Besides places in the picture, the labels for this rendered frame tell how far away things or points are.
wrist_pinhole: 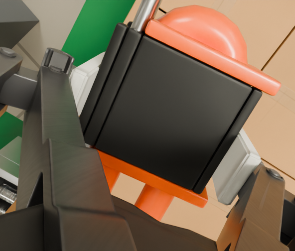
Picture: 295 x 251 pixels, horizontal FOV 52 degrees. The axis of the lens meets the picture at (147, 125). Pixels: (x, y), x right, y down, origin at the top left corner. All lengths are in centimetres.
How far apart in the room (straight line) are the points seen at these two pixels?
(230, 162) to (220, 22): 7
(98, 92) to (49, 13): 137
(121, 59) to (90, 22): 131
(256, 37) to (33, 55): 105
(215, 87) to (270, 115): 81
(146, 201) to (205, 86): 9
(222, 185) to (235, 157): 2
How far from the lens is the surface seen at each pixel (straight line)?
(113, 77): 16
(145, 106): 16
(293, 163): 105
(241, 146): 16
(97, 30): 146
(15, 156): 113
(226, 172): 16
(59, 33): 151
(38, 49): 156
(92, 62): 16
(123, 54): 16
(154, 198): 20
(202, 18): 17
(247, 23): 90
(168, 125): 16
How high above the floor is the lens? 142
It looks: 70 degrees down
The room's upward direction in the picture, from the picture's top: 167 degrees counter-clockwise
